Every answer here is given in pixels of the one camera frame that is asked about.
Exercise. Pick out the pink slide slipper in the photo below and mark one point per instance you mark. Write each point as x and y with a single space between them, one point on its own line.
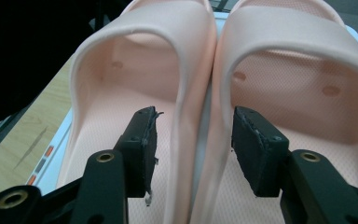
292 28
155 31

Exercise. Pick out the white two-tier shoe rack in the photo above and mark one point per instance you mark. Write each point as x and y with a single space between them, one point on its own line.
59 146

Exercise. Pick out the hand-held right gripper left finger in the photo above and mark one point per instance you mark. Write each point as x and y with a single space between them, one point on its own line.
138 149

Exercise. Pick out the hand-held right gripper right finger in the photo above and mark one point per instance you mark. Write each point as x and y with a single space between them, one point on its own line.
261 155

